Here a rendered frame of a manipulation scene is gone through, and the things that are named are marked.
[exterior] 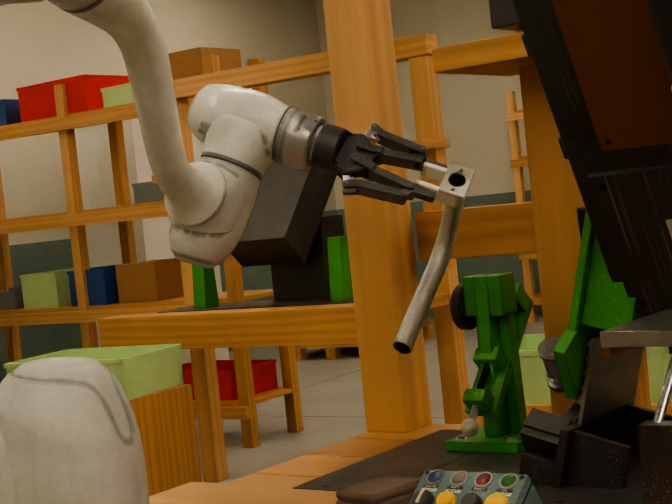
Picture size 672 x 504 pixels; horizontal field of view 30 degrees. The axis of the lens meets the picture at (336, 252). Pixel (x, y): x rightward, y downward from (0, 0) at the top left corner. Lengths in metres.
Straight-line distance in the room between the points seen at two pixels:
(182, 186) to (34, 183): 8.66
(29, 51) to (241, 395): 4.49
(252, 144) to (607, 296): 0.61
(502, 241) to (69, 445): 1.09
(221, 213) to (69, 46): 9.13
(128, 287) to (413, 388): 5.39
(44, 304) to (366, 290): 5.88
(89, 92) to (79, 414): 6.40
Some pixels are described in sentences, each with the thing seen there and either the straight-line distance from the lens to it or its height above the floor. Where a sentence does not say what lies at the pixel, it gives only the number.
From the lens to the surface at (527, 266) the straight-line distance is 12.03.
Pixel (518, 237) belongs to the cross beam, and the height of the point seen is 1.21.
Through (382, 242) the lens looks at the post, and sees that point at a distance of 2.27.
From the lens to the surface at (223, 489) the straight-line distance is 1.91.
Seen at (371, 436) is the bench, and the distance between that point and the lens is 2.30.
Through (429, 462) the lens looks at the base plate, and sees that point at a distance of 1.94.
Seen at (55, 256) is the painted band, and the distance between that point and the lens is 10.57.
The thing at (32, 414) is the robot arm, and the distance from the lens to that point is 1.37.
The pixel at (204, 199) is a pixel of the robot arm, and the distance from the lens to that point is 1.87.
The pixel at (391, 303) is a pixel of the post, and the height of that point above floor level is 1.12.
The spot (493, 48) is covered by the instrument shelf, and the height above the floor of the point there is 1.52.
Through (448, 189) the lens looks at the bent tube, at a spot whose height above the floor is 1.31.
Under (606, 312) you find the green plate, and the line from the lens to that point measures 1.67.
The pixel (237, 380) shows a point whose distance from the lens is 7.08.
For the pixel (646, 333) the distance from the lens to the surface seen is 1.44.
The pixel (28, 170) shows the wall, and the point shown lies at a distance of 10.46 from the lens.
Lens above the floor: 1.30
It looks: 2 degrees down
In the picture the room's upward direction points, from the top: 6 degrees counter-clockwise
